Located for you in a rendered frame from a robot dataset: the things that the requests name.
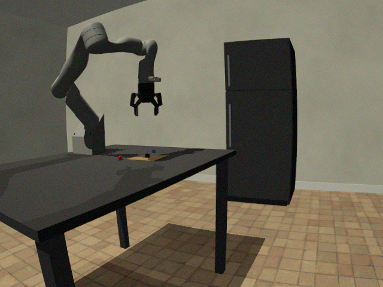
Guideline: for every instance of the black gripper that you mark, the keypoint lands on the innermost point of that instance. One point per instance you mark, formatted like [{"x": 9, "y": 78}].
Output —
[{"x": 146, "y": 96}]

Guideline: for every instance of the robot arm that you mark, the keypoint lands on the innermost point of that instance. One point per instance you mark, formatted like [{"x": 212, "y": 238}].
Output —
[{"x": 93, "y": 39}]

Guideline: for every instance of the tan square mat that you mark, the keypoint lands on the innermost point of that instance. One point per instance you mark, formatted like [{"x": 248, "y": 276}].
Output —
[{"x": 151, "y": 158}]

